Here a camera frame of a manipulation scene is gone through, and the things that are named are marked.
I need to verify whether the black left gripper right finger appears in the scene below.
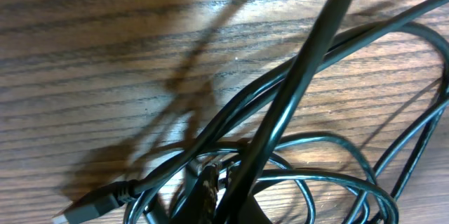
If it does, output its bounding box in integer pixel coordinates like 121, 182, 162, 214
231, 195, 272, 224

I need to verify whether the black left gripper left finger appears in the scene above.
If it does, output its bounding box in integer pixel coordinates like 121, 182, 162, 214
171, 164, 219, 224

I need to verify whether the black USB-A cable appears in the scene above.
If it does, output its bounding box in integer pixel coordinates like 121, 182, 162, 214
52, 0, 449, 224

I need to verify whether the black cable with small plug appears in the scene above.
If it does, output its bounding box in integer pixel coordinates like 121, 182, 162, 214
122, 22, 449, 224

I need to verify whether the black thin micro-USB cable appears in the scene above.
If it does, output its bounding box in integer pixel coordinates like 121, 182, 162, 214
213, 0, 369, 224

